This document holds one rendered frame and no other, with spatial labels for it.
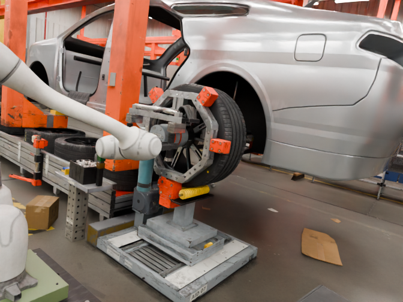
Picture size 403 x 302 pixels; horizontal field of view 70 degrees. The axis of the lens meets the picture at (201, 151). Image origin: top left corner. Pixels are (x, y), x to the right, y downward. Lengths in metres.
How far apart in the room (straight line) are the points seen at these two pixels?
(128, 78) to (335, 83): 1.27
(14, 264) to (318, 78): 1.65
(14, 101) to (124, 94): 1.95
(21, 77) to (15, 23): 2.73
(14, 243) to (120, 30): 1.43
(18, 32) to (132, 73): 1.96
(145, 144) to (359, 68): 1.20
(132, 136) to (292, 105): 1.06
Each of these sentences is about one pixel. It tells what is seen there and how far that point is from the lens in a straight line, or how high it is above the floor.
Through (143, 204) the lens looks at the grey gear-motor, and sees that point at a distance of 2.10.
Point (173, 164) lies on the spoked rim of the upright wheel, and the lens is 1.92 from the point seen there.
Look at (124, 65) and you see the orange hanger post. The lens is 2.01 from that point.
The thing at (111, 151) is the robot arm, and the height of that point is 0.83.
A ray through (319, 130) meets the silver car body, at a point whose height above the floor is 1.01.
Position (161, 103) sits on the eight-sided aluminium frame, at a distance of 1.85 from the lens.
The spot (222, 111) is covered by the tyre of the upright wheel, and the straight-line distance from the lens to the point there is 1.66.
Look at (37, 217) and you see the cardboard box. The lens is 2.44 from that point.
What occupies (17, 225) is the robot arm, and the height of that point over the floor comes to 0.59.
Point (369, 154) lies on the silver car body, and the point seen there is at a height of 0.92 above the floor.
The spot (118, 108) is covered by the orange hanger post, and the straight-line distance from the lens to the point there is 2.01.
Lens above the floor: 1.06
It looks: 9 degrees down
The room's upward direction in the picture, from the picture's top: 8 degrees clockwise
